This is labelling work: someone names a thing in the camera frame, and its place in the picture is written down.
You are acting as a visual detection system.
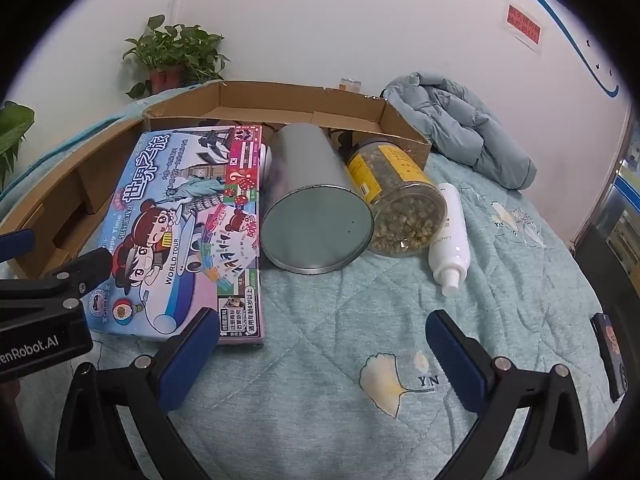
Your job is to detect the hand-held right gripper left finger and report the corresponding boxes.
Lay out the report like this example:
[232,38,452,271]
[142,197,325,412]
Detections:
[55,306,221,480]

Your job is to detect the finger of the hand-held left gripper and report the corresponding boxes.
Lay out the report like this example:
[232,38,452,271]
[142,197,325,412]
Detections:
[0,247,112,311]
[0,229,37,264]

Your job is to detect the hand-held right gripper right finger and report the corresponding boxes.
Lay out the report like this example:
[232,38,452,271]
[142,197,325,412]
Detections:
[425,309,588,480]

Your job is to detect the cartoon board game box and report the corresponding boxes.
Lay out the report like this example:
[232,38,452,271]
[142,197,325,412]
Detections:
[82,125,267,347]

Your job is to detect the grey metal tin can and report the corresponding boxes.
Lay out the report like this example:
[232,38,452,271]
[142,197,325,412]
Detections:
[261,123,375,275]

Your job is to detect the brown cardboard box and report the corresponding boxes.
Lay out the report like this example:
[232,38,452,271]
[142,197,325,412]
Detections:
[0,80,433,281]

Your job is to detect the green leafy plant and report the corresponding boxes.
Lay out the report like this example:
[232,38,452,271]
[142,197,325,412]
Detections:
[0,101,36,193]

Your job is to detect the white spray bottle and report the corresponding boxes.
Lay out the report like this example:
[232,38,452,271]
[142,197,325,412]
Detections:
[427,182,472,295]

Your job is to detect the black phone with bear case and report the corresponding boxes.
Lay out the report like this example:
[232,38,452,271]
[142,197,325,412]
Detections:
[589,312,628,403]

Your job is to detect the dried flower jar yellow label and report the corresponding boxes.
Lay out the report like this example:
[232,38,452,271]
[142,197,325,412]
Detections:
[346,136,448,259]

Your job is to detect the grey-blue puffer jacket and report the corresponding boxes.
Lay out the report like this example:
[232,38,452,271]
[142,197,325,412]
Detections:
[381,71,537,191]

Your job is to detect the potted plant in red pot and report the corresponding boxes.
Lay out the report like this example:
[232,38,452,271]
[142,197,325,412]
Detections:
[122,15,232,100]

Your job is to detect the red wall sign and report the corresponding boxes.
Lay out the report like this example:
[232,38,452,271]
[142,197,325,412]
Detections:
[504,2,544,51]

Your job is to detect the blue curved wall decal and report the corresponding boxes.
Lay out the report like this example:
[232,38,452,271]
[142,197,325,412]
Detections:
[487,0,622,102]

